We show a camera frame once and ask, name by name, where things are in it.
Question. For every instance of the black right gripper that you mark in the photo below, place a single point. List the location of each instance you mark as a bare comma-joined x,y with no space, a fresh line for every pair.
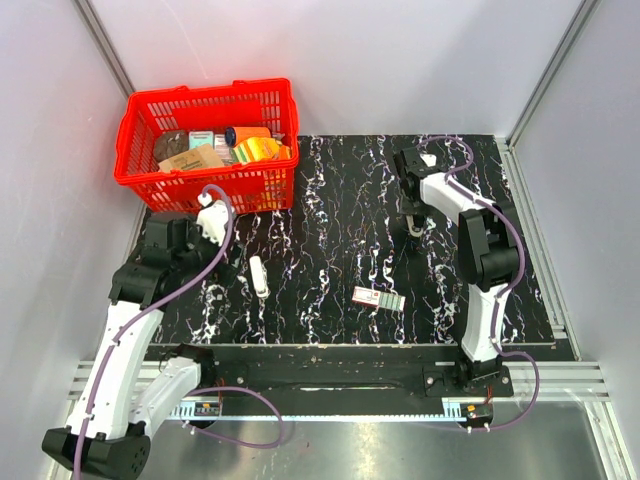
422,211

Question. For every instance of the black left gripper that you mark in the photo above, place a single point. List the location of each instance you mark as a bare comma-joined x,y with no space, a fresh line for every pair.
226,271

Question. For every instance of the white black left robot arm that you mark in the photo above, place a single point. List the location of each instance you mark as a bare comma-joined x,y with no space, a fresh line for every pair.
109,432

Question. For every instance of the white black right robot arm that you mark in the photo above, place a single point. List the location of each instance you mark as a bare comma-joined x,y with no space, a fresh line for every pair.
490,257

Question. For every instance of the red plastic basket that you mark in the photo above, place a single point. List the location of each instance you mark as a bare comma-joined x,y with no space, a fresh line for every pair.
205,113

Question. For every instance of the staple box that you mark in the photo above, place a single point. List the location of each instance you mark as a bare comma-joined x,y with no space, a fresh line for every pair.
378,299

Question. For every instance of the brown cardboard box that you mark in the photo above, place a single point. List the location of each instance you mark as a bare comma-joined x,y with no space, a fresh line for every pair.
202,157

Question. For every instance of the yellow green snack pack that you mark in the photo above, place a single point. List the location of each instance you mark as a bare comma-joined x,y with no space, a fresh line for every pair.
258,149

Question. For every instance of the orange cylinder can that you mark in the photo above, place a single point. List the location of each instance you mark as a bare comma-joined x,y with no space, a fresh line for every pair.
235,135

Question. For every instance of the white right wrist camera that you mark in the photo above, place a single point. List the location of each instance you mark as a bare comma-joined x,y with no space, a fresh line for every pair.
430,160

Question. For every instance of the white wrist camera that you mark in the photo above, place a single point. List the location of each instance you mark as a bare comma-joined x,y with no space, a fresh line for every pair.
430,160
213,218

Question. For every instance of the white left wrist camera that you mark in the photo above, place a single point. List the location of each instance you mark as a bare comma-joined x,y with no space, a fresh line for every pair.
213,218

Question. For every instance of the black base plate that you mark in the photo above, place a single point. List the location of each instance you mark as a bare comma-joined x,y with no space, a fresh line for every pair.
424,370

